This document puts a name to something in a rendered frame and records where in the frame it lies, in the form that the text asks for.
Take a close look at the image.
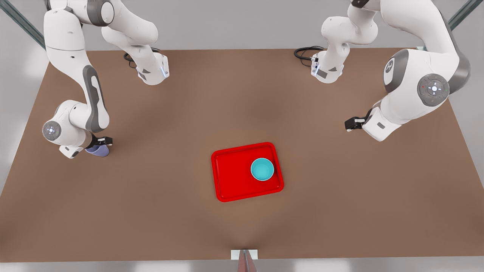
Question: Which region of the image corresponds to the lavender cup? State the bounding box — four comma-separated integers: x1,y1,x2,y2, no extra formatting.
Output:
85,145,110,157

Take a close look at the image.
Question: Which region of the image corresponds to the teal bowl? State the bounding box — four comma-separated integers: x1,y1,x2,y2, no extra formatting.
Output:
250,158,275,182

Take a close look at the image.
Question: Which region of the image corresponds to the red tray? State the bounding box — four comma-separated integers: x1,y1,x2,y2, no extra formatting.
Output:
211,142,285,202

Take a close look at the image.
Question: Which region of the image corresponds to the black cable loop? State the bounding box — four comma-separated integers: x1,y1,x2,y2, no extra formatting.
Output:
294,46,326,68
124,48,161,69

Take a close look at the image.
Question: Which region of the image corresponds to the silver frame post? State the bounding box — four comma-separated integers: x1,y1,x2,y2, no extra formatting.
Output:
0,0,47,50
416,0,484,51

